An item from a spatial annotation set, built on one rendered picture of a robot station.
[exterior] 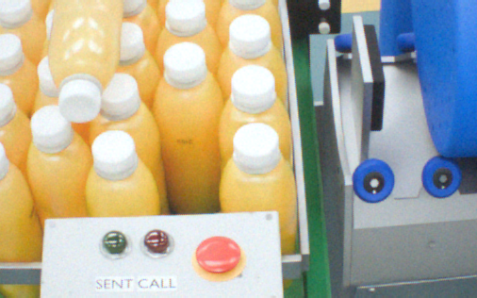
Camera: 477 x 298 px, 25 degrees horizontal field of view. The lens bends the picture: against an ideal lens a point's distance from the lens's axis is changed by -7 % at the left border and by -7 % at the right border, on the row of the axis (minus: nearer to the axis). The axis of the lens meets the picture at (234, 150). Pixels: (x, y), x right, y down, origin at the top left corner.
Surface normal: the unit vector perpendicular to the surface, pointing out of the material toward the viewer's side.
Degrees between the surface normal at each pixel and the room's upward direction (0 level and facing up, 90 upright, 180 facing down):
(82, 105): 91
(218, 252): 0
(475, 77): 71
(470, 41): 56
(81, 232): 0
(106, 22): 45
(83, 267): 0
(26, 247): 90
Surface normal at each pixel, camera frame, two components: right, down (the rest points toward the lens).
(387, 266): 0.01, 0.48
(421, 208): 0.00, 0.18
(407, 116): -0.04, -0.66
